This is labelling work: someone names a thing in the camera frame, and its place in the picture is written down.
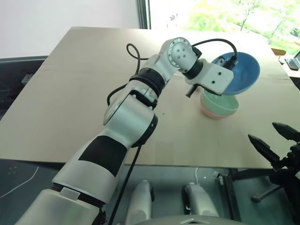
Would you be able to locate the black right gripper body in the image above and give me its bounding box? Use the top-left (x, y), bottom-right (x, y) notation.
top-left (269, 141), bottom-right (300, 187)

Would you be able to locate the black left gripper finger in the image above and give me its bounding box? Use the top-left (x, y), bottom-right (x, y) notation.
top-left (186, 84), bottom-right (199, 98)

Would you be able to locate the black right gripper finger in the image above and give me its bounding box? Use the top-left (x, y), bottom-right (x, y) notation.
top-left (247, 134), bottom-right (281, 171)
top-left (271, 121), bottom-right (300, 143)

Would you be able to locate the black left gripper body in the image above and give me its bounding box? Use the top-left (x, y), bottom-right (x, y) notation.
top-left (217, 55), bottom-right (239, 71)

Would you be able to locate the blue bowl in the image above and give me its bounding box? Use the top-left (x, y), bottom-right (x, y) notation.
top-left (210, 52), bottom-right (261, 96)

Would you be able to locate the pink bowl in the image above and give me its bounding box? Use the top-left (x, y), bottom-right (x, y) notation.
top-left (200, 100), bottom-right (237, 121)

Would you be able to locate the green bowl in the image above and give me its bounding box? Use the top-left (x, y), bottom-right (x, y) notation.
top-left (201, 90), bottom-right (240, 117)

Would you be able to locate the grey office chair base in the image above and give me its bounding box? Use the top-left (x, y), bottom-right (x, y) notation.
top-left (250, 168), bottom-right (300, 204)

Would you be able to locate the black device on desk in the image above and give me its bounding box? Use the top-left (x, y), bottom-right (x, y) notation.
top-left (284, 52), bottom-right (300, 71)

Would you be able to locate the silver right robot leg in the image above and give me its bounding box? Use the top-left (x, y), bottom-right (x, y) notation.
top-left (182, 182), bottom-right (220, 218)

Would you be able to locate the silver robot leg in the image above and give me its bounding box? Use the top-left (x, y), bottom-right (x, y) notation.
top-left (182, 182), bottom-right (220, 218)
top-left (123, 180), bottom-right (156, 225)

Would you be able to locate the silver robot torso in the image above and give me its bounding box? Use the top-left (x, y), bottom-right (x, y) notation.
top-left (133, 214), bottom-right (238, 225)

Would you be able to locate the silver left robot leg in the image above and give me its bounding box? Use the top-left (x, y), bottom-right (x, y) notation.
top-left (123, 180), bottom-right (156, 225)

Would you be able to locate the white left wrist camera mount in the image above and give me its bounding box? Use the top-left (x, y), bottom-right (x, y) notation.
top-left (184, 61), bottom-right (234, 97)

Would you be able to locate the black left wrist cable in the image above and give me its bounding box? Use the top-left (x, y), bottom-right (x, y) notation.
top-left (191, 38), bottom-right (239, 69)

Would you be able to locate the black table frame leg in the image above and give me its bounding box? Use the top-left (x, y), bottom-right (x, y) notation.
top-left (219, 168), bottom-right (242, 221)

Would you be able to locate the grey window frame post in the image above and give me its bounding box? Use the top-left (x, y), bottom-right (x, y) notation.
top-left (136, 0), bottom-right (152, 30)

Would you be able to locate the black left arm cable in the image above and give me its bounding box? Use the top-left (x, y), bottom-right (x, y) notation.
top-left (106, 43), bottom-right (151, 225)

